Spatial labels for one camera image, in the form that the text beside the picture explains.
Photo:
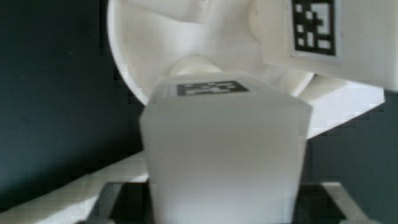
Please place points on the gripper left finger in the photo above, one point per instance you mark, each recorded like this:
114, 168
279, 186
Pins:
121, 205

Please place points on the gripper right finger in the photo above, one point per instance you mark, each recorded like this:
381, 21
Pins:
331, 206

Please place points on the white stool leg with tag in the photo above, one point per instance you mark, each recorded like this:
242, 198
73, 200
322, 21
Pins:
333, 36

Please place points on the white U-shaped fence frame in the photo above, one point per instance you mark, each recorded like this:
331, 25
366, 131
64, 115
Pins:
340, 99

